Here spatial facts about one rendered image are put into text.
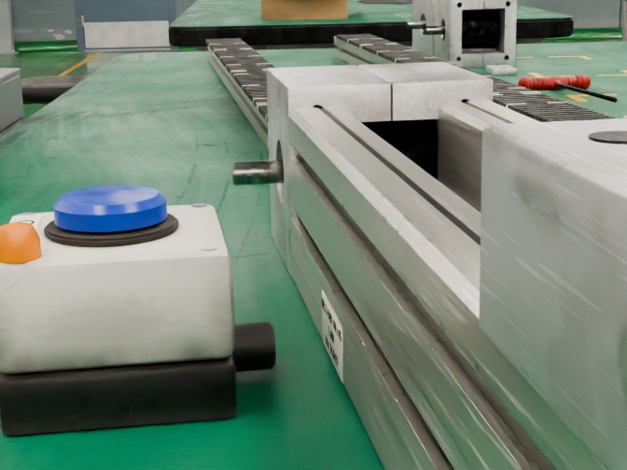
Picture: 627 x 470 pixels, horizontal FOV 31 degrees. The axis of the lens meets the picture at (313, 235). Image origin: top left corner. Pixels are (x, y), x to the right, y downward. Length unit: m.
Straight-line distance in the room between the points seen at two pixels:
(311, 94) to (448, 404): 0.29
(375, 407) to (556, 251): 0.19
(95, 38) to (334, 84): 11.05
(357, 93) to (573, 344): 0.37
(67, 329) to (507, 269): 0.21
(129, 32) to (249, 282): 10.99
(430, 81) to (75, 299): 0.23
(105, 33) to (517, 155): 11.37
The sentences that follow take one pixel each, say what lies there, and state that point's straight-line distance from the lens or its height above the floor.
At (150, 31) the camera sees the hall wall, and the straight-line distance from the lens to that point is 11.49.
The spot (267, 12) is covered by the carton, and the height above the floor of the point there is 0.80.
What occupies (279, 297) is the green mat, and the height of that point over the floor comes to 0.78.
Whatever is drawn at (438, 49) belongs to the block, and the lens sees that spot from 1.58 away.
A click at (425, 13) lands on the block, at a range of 1.65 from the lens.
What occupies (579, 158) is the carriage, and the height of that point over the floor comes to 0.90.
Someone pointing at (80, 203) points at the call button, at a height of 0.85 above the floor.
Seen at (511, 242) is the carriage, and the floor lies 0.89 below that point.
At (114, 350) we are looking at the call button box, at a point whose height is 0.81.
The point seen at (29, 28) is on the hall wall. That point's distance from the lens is 11.70.
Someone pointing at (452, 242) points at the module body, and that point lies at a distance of 0.28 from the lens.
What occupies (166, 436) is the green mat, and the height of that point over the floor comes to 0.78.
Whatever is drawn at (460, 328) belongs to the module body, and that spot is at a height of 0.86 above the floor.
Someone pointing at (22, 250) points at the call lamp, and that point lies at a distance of 0.37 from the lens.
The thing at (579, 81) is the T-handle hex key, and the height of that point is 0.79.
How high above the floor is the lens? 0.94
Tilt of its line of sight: 14 degrees down
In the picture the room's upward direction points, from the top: 1 degrees counter-clockwise
